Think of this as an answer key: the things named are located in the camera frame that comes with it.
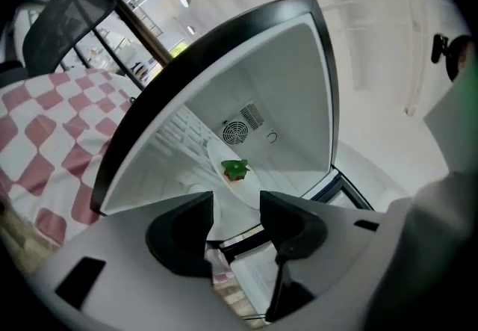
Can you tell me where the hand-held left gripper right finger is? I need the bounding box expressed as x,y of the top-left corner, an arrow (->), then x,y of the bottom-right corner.
259,190 -> 329,324

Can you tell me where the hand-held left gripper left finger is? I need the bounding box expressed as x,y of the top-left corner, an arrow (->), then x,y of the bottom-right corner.
145,191 -> 214,279

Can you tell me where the white round plate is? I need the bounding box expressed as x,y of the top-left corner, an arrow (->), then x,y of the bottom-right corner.
206,138 -> 263,211

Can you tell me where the red strawberry with green leaves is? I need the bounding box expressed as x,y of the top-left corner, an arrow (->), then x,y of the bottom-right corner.
220,158 -> 252,183

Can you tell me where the small black fridge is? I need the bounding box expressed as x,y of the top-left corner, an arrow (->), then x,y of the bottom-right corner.
90,0 -> 379,325

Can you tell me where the red and white checkered tablecloth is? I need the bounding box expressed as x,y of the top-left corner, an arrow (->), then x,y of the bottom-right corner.
0,68 -> 150,248

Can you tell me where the white ceiling tube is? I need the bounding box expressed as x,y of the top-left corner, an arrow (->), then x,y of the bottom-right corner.
404,74 -> 442,117

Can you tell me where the black mesh office chair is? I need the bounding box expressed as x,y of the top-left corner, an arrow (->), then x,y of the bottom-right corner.
21,0 -> 140,78

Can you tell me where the dark glass partition frame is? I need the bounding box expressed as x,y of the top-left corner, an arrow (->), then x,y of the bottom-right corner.
55,0 -> 177,91

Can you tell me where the black head-worn camera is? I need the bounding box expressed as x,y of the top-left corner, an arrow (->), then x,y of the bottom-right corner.
430,34 -> 450,64

